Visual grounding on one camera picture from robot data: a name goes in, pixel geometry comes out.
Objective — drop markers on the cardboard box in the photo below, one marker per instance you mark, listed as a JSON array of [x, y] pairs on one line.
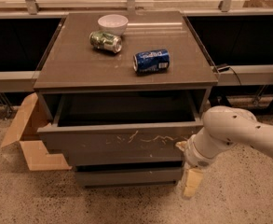
[[23, 131]]

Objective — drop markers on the grey bottom drawer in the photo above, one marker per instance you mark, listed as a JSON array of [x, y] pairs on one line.
[[129, 174]]

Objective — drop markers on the green soda can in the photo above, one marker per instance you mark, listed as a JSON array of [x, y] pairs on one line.
[[105, 41]]

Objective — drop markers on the white bowl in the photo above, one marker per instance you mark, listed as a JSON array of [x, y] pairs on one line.
[[114, 24]]

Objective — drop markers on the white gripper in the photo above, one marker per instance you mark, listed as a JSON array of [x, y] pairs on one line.
[[194, 158]]

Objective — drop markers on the grey drawer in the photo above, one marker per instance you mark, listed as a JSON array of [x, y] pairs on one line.
[[129, 174], [122, 127]]

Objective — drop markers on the grey top drawer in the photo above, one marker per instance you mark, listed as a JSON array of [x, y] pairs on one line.
[[122, 127]]

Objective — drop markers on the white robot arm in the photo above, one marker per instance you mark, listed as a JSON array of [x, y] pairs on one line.
[[223, 128]]

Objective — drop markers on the blue pepsi can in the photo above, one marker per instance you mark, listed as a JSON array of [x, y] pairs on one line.
[[151, 61]]

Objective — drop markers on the grey drawer cabinet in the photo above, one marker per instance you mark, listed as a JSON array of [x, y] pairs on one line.
[[74, 66]]

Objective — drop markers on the black stand leg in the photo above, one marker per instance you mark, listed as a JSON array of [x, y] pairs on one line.
[[219, 100]]

